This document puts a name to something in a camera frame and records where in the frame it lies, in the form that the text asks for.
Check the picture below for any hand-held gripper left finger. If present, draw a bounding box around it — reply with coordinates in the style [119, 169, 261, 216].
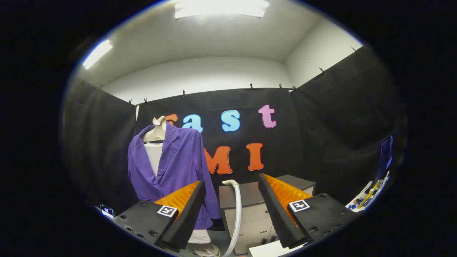
[112, 180, 206, 252]

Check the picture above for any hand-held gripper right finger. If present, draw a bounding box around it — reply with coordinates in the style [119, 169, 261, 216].
[258, 173, 357, 249]

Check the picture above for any white garment steamer head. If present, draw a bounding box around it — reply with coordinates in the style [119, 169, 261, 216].
[222, 180, 242, 257]

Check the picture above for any purple corduroy jacket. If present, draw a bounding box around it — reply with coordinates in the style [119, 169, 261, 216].
[127, 123, 222, 231]

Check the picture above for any white steamer base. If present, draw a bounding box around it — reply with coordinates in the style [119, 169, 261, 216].
[193, 243, 221, 257]

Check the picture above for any grey drawer cabinet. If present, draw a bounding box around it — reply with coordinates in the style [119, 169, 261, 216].
[219, 174, 316, 255]

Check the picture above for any white paper sheet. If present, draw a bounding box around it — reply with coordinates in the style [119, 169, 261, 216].
[249, 240, 307, 257]

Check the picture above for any white cluttered side table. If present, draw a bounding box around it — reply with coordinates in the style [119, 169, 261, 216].
[346, 171, 390, 213]

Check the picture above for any black backdrop cloth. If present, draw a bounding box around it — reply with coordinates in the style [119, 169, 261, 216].
[62, 46, 407, 222]

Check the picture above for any cream plastic hanger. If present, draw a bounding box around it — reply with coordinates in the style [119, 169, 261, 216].
[144, 115, 167, 143]

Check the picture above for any row of black clips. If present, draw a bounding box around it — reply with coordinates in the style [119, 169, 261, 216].
[99, 46, 357, 105]

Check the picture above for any narrow ceiling light strip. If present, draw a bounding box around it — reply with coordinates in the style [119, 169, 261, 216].
[83, 40, 113, 70]

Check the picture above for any large ceiling light panel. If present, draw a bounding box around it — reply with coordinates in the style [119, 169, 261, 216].
[175, 0, 269, 19]

